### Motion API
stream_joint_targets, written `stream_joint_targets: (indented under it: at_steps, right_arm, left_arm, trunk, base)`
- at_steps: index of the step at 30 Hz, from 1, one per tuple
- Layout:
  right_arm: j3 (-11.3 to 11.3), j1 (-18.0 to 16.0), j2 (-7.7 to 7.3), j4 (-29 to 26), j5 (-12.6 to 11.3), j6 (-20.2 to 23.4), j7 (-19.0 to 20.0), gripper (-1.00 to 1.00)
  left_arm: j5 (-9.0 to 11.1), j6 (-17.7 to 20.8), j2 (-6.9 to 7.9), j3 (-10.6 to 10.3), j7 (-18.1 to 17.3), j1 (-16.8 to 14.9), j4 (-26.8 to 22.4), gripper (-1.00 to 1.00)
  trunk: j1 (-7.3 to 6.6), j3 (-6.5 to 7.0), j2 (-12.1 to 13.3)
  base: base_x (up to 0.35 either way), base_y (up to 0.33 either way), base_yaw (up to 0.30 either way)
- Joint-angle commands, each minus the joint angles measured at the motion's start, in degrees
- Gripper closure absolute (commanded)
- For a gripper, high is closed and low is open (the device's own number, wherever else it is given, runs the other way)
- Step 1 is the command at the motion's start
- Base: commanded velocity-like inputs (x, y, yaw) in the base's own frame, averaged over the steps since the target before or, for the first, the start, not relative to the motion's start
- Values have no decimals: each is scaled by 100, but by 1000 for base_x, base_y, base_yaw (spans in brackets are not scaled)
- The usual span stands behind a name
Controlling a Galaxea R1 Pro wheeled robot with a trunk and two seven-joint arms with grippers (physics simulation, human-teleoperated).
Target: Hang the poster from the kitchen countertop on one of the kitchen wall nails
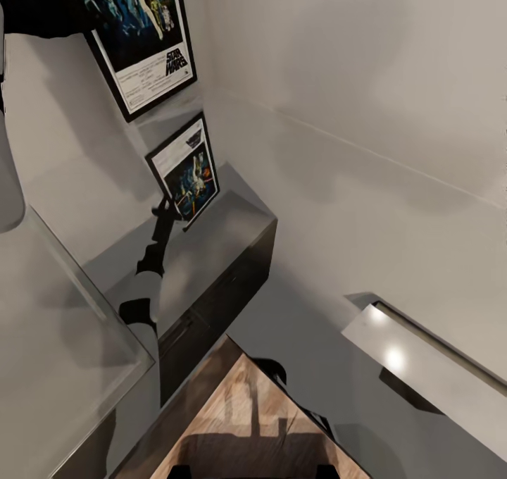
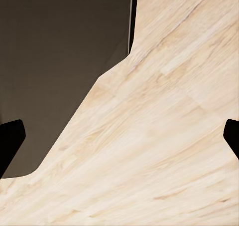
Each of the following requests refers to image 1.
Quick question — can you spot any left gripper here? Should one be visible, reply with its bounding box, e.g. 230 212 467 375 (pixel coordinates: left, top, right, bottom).
30 0 95 39

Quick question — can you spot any poster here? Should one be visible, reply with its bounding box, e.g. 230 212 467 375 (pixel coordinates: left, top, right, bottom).
83 0 197 122

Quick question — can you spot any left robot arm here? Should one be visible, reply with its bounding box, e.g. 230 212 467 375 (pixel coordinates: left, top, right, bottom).
0 0 95 233

